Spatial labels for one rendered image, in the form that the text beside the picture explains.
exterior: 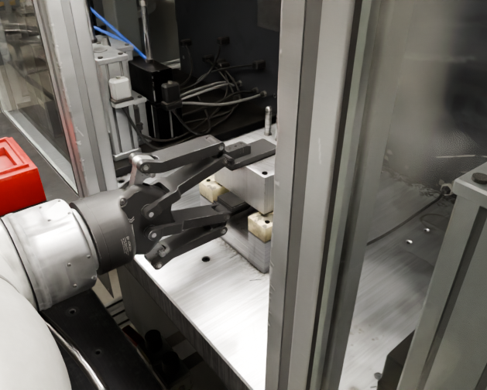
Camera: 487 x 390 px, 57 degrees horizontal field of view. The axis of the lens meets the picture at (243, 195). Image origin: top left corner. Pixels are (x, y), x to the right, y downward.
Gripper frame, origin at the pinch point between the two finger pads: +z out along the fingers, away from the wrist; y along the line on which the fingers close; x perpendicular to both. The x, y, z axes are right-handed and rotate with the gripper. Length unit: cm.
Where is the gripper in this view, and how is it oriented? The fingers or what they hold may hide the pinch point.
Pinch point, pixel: (249, 174)
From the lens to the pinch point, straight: 53.1
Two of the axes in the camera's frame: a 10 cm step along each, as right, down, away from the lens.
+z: 7.9, -3.3, 5.2
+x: -6.1, -4.3, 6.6
